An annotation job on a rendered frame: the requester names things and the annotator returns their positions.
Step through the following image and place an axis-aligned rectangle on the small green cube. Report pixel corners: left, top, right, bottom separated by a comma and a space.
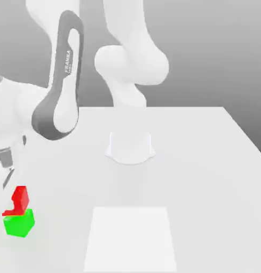
3, 208, 36, 238

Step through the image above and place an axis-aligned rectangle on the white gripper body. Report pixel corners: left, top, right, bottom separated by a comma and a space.
0, 167, 17, 212

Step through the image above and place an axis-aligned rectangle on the small red cube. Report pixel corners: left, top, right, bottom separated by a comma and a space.
2, 185, 30, 216

